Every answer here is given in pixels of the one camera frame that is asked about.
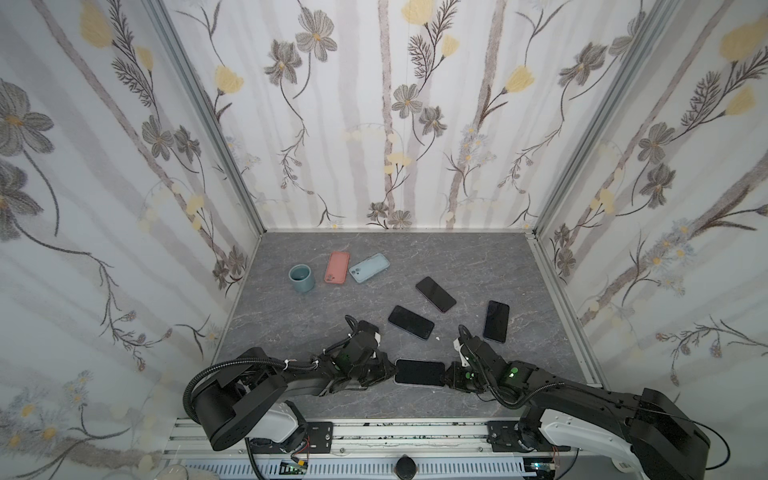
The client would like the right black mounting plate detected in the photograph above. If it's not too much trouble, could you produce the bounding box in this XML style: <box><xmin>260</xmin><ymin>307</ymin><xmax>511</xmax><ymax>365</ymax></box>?
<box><xmin>486</xmin><ymin>420</ymin><xmax>572</xmax><ymax>454</ymax></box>

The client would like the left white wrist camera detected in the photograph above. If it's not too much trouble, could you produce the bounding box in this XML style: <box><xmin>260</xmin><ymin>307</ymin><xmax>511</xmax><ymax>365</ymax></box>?
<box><xmin>357</xmin><ymin>321</ymin><xmax>381</xmax><ymax>349</ymax></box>

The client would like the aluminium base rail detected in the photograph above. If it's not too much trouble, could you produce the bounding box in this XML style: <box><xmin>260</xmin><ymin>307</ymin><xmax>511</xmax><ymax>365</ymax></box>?
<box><xmin>161</xmin><ymin>416</ymin><xmax>637</xmax><ymax>480</ymax></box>

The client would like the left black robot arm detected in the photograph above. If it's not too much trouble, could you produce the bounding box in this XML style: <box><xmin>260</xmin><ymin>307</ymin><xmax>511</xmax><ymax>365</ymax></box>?
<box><xmin>182</xmin><ymin>316</ymin><xmax>396</xmax><ymax>451</ymax></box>

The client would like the black phone blue edge middle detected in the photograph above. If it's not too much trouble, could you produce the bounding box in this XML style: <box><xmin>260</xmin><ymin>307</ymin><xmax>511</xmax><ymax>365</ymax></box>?
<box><xmin>388</xmin><ymin>305</ymin><xmax>435</xmax><ymax>340</ymax></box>

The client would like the black mounting plate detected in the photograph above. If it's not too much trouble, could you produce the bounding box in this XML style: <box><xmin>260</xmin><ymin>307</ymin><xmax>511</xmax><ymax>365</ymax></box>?
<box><xmin>486</xmin><ymin>420</ymin><xmax>572</xmax><ymax>454</ymax></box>
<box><xmin>300</xmin><ymin>421</ymin><xmax>334</xmax><ymax>455</ymax></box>

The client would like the black knob on rail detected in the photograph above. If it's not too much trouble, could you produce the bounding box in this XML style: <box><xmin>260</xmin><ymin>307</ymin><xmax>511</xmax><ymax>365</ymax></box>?
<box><xmin>393</xmin><ymin>455</ymin><xmax>418</xmax><ymax>480</ymax></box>

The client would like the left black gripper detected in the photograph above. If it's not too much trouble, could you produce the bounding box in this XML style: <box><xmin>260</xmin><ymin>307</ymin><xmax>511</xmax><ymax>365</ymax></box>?
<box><xmin>348</xmin><ymin>355</ymin><xmax>401</xmax><ymax>388</ymax></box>

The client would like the black phone blue edge far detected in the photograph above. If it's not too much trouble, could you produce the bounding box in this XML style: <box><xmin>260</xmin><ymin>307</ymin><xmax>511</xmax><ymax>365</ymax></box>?
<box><xmin>416</xmin><ymin>276</ymin><xmax>457</xmax><ymax>313</ymax></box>

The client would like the black phone blue edge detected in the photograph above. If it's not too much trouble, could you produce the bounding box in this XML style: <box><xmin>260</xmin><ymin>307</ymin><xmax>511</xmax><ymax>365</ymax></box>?
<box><xmin>388</xmin><ymin>305</ymin><xmax>435</xmax><ymax>340</ymax></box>
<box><xmin>416</xmin><ymin>276</ymin><xmax>457</xmax><ymax>313</ymax></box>

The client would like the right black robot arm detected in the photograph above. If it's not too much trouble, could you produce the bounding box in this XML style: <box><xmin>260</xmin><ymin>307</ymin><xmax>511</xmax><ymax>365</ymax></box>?
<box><xmin>449</xmin><ymin>327</ymin><xmax>732</xmax><ymax>479</ymax></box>

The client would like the teal ceramic cup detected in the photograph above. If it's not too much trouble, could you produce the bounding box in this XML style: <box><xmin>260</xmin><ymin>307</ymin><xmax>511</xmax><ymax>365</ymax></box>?
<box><xmin>288</xmin><ymin>264</ymin><xmax>315</xmax><ymax>294</ymax></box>

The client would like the light blue case far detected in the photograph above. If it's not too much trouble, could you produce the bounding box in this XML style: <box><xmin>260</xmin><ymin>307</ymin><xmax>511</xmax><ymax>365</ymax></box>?
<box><xmin>348</xmin><ymin>253</ymin><xmax>390</xmax><ymax>284</ymax></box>

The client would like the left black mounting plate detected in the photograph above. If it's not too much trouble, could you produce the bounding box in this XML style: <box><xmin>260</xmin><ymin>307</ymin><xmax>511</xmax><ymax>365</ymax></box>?
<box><xmin>300</xmin><ymin>421</ymin><xmax>334</xmax><ymax>455</ymax></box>

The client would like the pink phone case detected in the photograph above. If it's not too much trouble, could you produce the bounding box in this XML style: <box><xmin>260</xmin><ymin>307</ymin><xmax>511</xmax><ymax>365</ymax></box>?
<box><xmin>324</xmin><ymin>251</ymin><xmax>350</xmax><ymax>285</ymax></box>

